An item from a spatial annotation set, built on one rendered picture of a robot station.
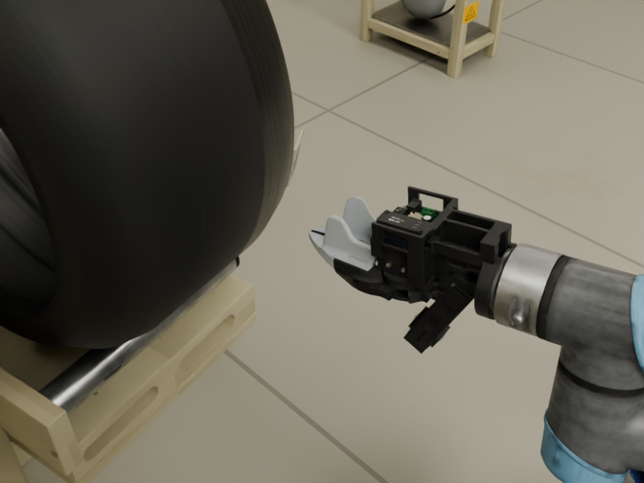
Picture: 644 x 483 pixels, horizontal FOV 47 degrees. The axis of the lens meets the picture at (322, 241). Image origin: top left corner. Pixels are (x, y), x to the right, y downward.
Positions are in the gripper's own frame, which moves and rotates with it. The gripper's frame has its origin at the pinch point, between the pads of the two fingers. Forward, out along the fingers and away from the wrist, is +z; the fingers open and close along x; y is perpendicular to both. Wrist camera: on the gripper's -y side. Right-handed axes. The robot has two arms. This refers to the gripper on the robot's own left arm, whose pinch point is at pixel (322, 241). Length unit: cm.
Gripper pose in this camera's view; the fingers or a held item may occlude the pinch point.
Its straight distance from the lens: 76.5
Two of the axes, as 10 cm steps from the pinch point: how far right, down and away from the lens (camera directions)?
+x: -5.6, 5.3, -6.3
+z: -8.2, -2.6, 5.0
